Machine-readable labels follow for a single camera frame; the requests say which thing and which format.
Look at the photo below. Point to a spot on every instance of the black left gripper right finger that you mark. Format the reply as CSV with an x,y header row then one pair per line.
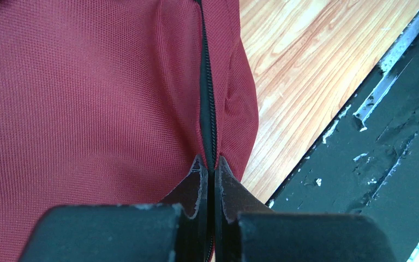
x,y
247,230

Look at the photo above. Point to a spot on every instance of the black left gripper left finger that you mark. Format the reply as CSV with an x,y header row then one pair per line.
x,y
174,229

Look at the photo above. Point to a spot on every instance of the red backpack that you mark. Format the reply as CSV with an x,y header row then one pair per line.
x,y
100,102

